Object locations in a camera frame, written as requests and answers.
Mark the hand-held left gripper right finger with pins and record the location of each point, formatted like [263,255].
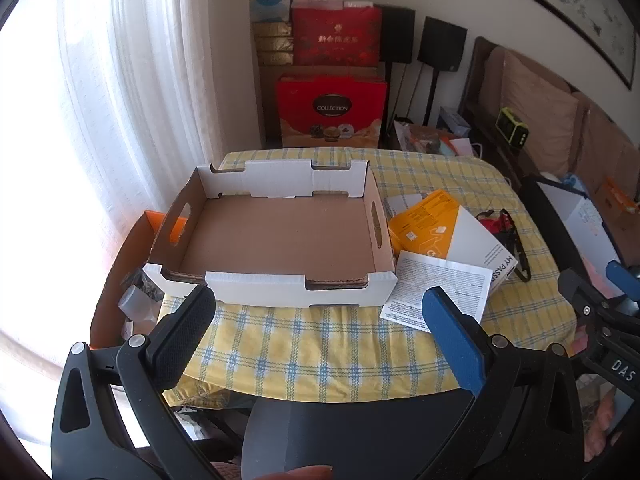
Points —
[452,340]

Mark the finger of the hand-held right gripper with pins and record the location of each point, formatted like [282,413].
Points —
[622,277]
[582,287]

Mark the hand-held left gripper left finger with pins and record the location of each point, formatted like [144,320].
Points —
[182,340]

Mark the printed paper leaflet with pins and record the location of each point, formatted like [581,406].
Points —
[435,270]

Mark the orange and white box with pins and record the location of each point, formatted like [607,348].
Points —
[425,225]

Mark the white cardboard tray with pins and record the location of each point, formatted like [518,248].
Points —
[275,230]

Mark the white booklet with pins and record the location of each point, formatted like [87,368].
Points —
[400,205]

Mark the person's right hand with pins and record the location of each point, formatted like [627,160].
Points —
[602,427]

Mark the person's left hand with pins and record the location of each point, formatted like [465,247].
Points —
[300,474]

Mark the crumpled clear plastic bag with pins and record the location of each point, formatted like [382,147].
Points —
[137,300]

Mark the white storage box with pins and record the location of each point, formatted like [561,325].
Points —
[575,220]

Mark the orange open carton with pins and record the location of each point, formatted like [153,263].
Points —
[112,285]

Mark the light blue object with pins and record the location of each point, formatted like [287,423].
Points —
[574,182]

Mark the yellow plaid tablecloth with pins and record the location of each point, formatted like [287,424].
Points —
[310,345]

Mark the brown sofa cushion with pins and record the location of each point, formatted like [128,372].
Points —
[540,105]
[605,145]

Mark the green clock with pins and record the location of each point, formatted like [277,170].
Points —
[511,127]

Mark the blue and white small box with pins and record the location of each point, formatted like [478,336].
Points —
[452,121]

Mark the thin speaker stand pole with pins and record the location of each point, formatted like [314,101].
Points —
[431,95]

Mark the red gift box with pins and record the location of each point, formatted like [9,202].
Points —
[330,110]

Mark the black speaker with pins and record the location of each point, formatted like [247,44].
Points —
[442,42]
[397,35]

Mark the white sheer curtain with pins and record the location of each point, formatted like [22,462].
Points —
[125,60]

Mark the red Chinese tea box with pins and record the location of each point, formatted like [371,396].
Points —
[335,35]

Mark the blue tissue box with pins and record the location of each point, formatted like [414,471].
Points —
[270,10]

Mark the framed wall painting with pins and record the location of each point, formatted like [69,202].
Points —
[565,0]

